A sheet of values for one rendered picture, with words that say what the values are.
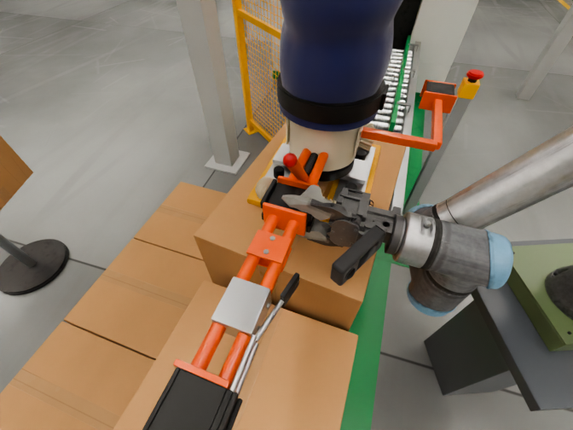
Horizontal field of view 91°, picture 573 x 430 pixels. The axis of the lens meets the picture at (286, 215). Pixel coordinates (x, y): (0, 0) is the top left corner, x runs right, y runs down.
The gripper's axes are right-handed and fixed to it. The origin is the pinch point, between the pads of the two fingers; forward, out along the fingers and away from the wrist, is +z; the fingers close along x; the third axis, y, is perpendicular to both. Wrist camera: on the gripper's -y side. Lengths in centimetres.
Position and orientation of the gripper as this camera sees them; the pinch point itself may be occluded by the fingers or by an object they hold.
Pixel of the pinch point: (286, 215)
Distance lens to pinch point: 52.9
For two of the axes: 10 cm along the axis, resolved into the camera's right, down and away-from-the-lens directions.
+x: 0.1, -6.4, -7.6
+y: 3.3, -7.2, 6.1
